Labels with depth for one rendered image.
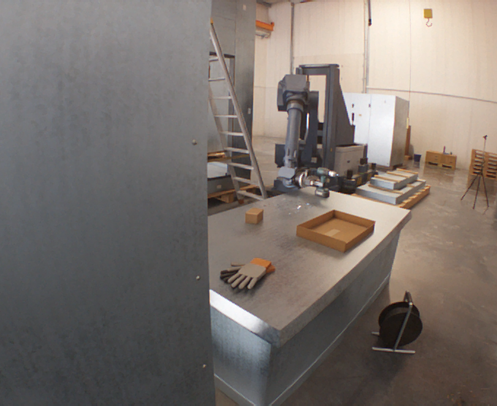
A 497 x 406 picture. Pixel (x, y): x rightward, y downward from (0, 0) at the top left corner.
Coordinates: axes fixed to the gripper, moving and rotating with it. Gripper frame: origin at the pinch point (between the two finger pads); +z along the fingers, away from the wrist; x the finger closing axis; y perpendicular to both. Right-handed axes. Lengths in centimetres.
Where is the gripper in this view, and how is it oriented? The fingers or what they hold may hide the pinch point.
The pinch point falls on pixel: (322, 183)
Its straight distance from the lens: 245.7
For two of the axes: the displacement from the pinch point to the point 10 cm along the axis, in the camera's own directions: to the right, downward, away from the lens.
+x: -7.2, 1.9, -6.7
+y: -0.3, 9.5, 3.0
